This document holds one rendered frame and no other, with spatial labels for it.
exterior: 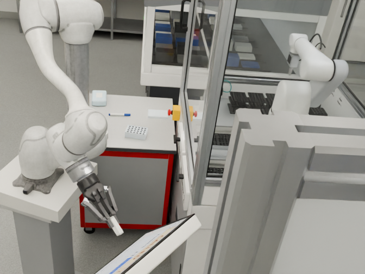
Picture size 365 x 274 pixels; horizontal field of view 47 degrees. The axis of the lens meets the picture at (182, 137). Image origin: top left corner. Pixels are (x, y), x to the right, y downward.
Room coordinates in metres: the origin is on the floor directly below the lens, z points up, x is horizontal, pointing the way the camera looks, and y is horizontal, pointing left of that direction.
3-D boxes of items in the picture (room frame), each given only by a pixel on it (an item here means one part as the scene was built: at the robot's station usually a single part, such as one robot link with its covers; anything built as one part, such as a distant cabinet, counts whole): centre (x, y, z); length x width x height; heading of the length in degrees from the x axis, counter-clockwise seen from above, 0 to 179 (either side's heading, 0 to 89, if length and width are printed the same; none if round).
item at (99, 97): (2.44, 0.58, 0.78); 0.15 x 0.10 x 0.04; 12
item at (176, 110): (2.21, 0.06, 0.88); 0.07 x 0.05 x 0.07; 7
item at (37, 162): (1.51, 0.64, 1.00); 0.18 x 0.16 x 0.22; 122
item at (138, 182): (2.25, 0.35, 0.38); 0.62 x 0.58 x 0.76; 7
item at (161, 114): (2.35, 0.18, 0.77); 0.13 x 0.09 x 0.02; 97
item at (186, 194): (1.57, -0.04, 0.87); 0.29 x 0.02 x 0.11; 7
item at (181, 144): (1.88, 0.00, 0.87); 0.29 x 0.02 x 0.11; 7
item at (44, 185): (1.49, 0.66, 0.86); 0.22 x 0.18 x 0.06; 173
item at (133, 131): (2.09, 0.28, 0.78); 0.12 x 0.08 x 0.04; 87
